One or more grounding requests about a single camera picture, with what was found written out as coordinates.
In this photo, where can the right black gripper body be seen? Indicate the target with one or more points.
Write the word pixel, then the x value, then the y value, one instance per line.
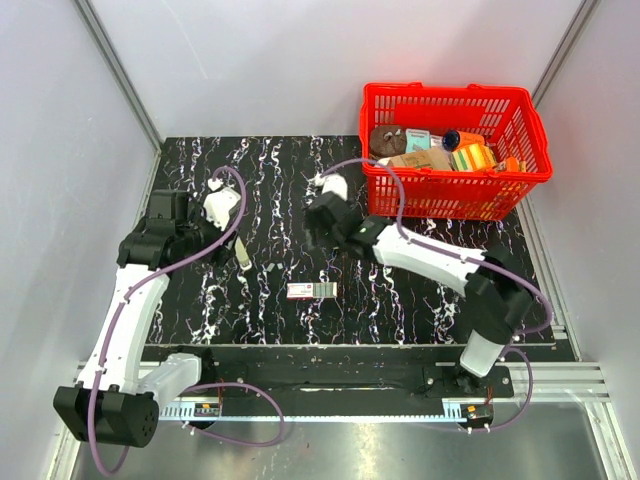
pixel 326 239

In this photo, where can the beige stapler magazine piece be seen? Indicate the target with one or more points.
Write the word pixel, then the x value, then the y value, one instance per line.
pixel 242 256

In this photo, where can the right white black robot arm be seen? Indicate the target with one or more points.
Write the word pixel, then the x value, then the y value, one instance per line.
pixel 483 278

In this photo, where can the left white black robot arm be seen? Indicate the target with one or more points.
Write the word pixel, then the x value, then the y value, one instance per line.
pixel 110 402

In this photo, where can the red white staple box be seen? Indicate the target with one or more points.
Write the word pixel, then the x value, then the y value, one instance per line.
pixel 306 290

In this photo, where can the brown round item in basket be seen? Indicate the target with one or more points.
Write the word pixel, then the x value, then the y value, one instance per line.
pixel 387 141

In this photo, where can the light blue card box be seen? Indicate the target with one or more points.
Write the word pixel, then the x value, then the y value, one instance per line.
pixel 417 140

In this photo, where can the brown cardboard package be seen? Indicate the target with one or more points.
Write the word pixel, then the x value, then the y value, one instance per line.
pixel 433 158

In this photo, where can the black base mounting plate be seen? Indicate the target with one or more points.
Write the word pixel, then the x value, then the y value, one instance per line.
pixel 413 369

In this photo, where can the blue capped orange bottle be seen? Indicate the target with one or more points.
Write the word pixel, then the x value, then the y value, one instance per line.
pixel 453 140

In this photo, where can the yellow green box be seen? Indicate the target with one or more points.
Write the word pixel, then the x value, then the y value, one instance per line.
pixel 473 158

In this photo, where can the orange snack packet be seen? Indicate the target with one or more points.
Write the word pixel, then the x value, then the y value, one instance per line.
pixel 510 165

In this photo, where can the red plastic shopping basket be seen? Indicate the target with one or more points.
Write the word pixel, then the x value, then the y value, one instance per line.
pixel 504 115

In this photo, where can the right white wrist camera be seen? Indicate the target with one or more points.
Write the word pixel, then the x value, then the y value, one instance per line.
pixel 332 183

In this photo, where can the aluminium rail with ruler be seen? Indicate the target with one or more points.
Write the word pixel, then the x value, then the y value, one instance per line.
pixel 325 407

